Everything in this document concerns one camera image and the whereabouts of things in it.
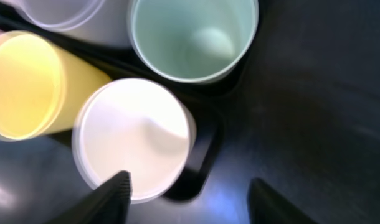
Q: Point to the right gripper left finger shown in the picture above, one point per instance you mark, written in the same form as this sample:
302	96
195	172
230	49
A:
106	202

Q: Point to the green cup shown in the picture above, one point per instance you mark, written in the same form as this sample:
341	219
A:
190	40

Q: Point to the black tray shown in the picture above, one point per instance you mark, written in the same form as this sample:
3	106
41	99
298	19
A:
205	149

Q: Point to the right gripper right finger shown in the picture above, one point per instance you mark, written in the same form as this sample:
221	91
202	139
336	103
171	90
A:
268	208

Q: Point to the white cup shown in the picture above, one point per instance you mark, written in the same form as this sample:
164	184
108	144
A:
131	130

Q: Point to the yellow cup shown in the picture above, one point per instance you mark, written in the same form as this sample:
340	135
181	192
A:
25	87

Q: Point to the grey cup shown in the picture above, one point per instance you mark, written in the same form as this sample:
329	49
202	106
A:
84	28

